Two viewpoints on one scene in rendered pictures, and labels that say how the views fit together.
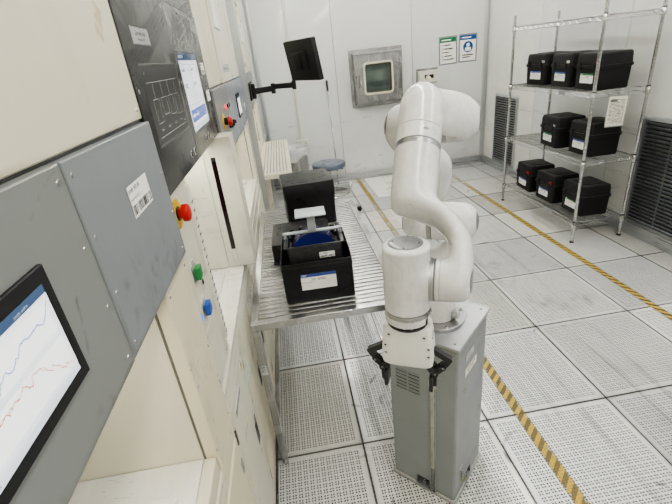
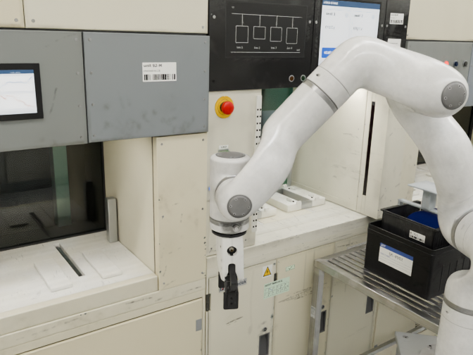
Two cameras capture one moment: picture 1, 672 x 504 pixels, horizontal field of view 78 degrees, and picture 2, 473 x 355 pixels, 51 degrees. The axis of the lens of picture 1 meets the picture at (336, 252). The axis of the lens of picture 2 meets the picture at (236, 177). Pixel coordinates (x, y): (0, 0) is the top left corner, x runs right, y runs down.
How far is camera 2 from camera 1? 0.99 m
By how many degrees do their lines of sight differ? 56
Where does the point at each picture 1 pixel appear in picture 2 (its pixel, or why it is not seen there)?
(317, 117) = not seen: outside the picture
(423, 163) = (291, 102)
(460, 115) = (407, 80)
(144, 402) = (142, 208)
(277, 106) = not seen: outside the picture
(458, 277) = (222, 191)
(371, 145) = not seen: outside the picture
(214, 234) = (354, 174)
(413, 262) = (212, 166)
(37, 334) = (19, 84)
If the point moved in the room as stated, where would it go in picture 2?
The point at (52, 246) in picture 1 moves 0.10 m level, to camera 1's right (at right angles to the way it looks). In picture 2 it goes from (53, 61) to (62, 64)
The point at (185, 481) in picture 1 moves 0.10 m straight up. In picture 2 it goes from (134, 272) to (134, 242)
